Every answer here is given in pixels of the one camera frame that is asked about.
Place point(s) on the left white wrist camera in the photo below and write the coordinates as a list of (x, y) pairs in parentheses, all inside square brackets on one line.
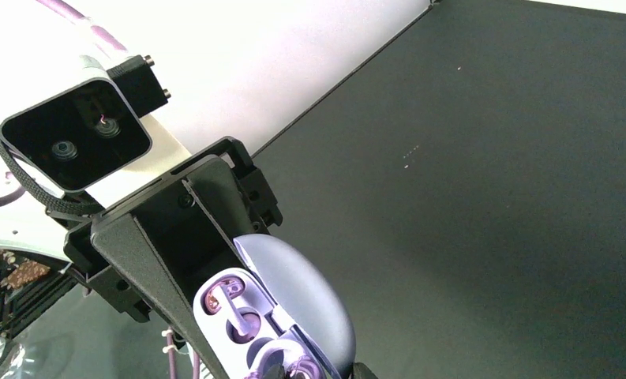
[(91, 128)]

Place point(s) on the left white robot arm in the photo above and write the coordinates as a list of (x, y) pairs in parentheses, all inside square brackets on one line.
[(68, 210)]

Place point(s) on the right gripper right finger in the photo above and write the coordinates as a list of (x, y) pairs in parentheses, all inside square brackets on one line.
[(362, 371)]

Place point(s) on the purple earbud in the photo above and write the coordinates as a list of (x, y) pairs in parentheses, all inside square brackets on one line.
[(296, 360), (218, 300)]

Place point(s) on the brown patterned cloth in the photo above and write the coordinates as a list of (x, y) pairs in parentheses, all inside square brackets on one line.
[(21, 274)]

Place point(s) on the lavender earbud charging case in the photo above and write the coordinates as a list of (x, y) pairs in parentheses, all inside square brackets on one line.
[(295, 302)]

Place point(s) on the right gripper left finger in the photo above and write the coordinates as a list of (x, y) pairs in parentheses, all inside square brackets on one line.
[(275, 372)]

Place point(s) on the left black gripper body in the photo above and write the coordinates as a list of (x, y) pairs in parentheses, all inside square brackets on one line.
[(160, 208)]

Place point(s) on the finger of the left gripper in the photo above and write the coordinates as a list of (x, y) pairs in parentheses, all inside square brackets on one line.
[(219, 213), (125, 244)]

